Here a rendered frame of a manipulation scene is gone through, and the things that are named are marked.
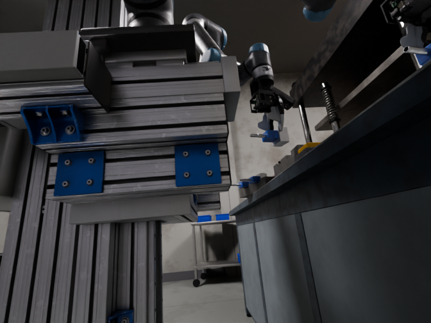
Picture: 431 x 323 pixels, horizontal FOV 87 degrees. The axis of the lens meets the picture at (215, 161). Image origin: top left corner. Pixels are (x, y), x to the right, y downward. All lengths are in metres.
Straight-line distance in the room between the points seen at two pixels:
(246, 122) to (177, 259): 2.60
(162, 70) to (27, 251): 0.53
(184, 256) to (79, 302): 3.21
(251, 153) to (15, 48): 3.82
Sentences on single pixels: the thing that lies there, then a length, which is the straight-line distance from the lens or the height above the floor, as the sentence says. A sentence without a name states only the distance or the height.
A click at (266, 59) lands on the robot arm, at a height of 1.22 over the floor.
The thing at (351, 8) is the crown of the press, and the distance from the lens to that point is 1.96.
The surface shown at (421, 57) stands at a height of 0.93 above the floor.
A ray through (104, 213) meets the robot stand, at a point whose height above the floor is 0.70.
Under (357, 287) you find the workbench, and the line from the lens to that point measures 0.62.
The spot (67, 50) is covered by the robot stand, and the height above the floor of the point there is 0.91.
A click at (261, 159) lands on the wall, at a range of 4.09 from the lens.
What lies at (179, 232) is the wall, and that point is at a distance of 3.83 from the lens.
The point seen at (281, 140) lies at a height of 0.91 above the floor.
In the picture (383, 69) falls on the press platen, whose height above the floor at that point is 1.50.
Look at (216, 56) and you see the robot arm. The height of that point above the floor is 1.23.
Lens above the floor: 0.63
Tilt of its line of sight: 17 degrees up
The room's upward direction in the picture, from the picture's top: 5 degrees counter-clockwise
